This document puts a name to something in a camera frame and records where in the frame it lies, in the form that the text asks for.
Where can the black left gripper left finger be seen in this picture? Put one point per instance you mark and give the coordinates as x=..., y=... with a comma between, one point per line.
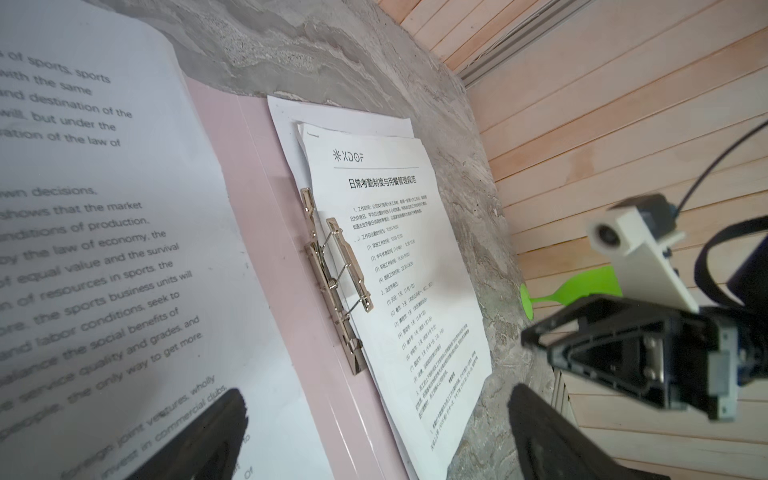
x=206, y=449

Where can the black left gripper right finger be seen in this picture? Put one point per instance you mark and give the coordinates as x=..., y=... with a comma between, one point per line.
x=550, y=447

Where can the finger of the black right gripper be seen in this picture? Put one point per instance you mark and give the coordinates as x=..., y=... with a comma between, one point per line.
x=653, y=354

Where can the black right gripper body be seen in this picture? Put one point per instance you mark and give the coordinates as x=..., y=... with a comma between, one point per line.
x=728, y=349

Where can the printed white paper sheet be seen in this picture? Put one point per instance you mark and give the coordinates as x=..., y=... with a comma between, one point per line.
x=424, y=341

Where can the pink file folder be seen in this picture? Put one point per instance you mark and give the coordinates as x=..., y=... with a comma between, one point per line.
x=351, y=436

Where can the metal folder clip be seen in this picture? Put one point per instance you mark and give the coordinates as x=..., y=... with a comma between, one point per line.
x=339, y=277

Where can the green plastic goblet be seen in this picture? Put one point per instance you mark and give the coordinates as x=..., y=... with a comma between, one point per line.
x=600, y=280

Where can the printed white paper stack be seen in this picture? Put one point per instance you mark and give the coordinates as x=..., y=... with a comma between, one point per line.
x=129, y=304

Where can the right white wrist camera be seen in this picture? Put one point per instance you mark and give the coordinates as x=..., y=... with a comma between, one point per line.
x=636, y=235

